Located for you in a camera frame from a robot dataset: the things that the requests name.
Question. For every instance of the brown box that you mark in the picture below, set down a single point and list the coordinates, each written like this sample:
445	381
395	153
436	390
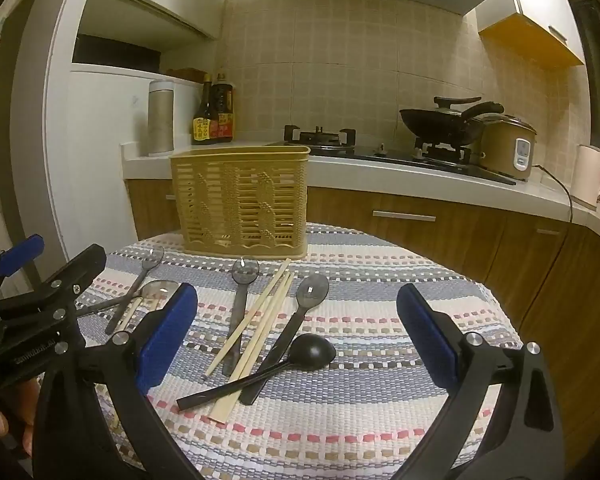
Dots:
185	75

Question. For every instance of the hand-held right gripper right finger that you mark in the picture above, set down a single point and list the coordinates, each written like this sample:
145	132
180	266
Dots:
425	340

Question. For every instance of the white kitchen counter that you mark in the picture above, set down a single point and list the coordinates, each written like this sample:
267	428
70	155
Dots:
430	180

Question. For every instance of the wide dark sauce bottle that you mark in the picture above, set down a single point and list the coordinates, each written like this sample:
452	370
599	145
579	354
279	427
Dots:
224	110

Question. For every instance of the black plastic soup spoon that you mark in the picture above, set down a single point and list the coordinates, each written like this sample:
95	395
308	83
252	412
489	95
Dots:
312	350

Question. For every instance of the person's left hand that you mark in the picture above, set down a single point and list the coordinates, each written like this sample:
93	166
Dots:
0	421

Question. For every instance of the black wok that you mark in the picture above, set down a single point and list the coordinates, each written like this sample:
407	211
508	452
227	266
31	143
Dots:
440	127

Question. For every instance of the shiny metal spoon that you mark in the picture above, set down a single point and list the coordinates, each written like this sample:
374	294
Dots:
155	291

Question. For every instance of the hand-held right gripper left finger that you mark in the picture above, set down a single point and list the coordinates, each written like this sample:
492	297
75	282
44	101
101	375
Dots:
165	340

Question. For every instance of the metal cylindrical canister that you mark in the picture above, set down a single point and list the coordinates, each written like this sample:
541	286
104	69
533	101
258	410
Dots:
161	120

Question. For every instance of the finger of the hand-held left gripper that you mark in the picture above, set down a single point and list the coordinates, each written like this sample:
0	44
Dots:
82	265
22	254

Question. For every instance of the striped woven tablecloth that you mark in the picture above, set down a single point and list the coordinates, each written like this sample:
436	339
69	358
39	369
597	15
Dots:
340	410

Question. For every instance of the white wall cabinet yellow underside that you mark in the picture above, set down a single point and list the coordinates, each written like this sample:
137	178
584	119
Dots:
535	15

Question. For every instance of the beige rice cooker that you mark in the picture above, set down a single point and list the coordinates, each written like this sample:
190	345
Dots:
505	145

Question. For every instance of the slim dark sauce bottle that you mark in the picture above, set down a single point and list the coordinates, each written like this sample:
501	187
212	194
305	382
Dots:
202	120

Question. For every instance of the yellow plastic utensil basket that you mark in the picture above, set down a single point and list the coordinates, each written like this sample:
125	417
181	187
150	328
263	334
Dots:
240	200

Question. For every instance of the pale electric kettle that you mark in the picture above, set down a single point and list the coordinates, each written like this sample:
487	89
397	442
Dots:
590	175

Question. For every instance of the white cupboard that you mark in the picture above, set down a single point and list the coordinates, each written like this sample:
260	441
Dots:
105	135

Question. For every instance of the translucent grey plastic spoon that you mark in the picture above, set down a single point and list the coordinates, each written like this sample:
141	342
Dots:
240	310
152	259
300	320

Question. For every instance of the black glass gas stove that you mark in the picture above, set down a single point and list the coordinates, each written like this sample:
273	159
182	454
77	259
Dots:
380	157

